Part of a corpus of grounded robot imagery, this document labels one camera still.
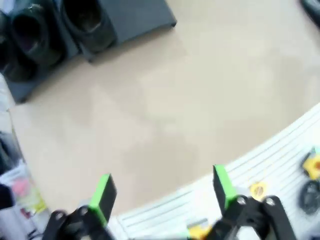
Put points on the white crinkled plastic sheet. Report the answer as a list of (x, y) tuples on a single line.
[(5, 95)]

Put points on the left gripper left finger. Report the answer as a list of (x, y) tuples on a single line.
[(105, 200)]

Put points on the yellow plastic knob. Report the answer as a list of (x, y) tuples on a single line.
[(312, 165), (200, 231), (258, 190)]

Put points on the white grooved base plate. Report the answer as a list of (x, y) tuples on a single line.
[(275, 155)]

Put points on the printed pink yellow packet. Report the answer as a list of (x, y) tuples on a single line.
[(22, 190)]

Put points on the black leather shoe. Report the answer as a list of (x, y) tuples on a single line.
[(40, 55), (15, 67), (100, 37), (312, 7)]

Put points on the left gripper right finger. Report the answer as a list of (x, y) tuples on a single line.
[(222, 190)]

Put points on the black metal shoe stand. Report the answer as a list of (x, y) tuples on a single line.
[(22, 90), (140, 17)]

